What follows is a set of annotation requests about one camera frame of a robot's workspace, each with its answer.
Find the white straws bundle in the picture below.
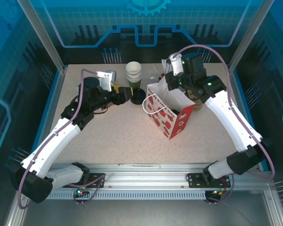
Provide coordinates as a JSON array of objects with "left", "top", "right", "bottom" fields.
[{"left": 161, "top": 58, "right": 174, "bottom": 74}]

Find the aluminium frame post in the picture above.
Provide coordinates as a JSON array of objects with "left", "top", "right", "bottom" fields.
[
  {"left": 16, "top": 0, "right": 68, "bottom": 73},
  {"left": 227, "top": 0, "right": 277, "bottom": 71}
]

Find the brown pulp carrier stack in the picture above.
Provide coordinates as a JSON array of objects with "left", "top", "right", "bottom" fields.
[{"left": 186, "top": 90, "right": 203, "bottom": 112}]

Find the slotted grey cable duct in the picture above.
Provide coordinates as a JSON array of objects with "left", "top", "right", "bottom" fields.
[{"left": 46, "top": 191, "right": 209, "bottom": 201}]

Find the small LED connector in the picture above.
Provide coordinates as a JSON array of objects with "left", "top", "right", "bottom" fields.
[
  {"left": 208, "top": 188, "right": 227, "bottom": 197},
  {"left": 74, "top": 187, "right": 89, "bottom": 197}
]

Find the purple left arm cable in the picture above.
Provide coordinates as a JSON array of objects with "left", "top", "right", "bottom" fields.
[{"left": 17, "top": 69, "right": 106, "bottom": 210}]

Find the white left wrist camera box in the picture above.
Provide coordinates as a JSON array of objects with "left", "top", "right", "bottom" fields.
[{"left": 96, "top": 70, "right": 117, "bottom": 92}]

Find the aluminium table rail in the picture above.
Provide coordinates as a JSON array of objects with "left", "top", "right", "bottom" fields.
[{"left": 47, "top": 162, "right": 258, "bottom": 192}]

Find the white red-printed paper bag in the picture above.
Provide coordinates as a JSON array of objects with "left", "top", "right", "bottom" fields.
[{"left": 142, "top": 67, "right": 196, "bottom": 140}]

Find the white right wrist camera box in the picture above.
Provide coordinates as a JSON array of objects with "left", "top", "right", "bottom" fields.
[{"left": 168, "top": 53, "right": 185, "bottom": 76}]

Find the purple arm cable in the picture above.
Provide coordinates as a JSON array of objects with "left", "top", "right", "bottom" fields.
[
  {"left": 17, "top": 69, "right": 106, "bottom": 210},
  {"left": 173, "top": 44, "right": 276, "bottom": 181}
]

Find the black plastic lid stack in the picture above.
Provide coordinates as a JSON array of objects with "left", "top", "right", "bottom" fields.
[{"left": 131, "top": 89, "right": 146, "bottom": 105}]

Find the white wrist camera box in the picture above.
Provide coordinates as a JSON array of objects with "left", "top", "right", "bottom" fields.
[
  {"left": 168, "top": 53, "right": 185, "bottom": 76},
  {"left": 96, "top": 70, "right": 117, "bottom": 92}
]

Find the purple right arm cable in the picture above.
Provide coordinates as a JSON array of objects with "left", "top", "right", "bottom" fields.
[{"left": 173, "top": 44, "right": 276, "bottom": 181}]

